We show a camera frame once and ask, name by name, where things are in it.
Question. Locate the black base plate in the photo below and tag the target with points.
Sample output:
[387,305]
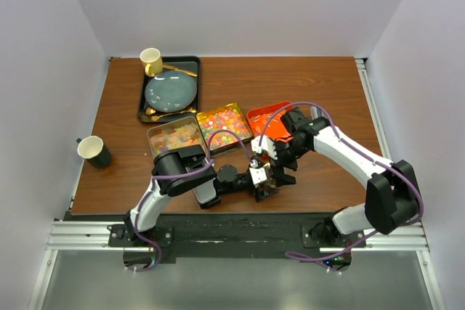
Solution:
[227,235]

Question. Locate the dark green paper cup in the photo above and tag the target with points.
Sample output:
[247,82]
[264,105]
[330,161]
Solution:
[93,150]

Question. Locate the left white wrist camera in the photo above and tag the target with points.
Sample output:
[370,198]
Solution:
[257,171]

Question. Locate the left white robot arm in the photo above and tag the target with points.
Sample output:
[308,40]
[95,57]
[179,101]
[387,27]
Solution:
[185,169]

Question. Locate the blue-grey plate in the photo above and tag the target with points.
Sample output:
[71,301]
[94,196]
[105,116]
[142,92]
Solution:
[170,91]

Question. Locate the gold spoon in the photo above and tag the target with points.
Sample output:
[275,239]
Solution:
[152,113]

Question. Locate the gold tin of gummy candies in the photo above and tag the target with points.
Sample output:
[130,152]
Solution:
[227,117]

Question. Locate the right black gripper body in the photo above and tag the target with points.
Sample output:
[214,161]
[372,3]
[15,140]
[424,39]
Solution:
[288,153]

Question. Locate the silver tin of popsicle candies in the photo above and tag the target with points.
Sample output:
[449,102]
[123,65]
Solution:
[176,134]

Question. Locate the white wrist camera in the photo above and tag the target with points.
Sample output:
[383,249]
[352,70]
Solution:
[257,171]
[263,145]

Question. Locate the yellow mug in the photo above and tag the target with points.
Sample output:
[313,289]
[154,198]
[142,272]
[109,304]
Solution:
[152,61]

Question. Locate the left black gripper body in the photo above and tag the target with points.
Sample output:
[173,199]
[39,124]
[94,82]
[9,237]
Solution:
[243,184]

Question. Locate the gold fork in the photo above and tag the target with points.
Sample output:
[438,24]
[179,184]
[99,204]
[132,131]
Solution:
[158,118]

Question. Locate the metal candy scoop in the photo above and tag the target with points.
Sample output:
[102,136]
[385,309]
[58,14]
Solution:
[316,112]

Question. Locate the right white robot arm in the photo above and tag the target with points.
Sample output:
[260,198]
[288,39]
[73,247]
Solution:
[392,197]

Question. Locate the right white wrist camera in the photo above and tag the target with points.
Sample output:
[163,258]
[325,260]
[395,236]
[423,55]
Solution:
[263,145]

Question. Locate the black serving tray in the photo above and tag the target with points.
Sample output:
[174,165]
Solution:
[192,63]

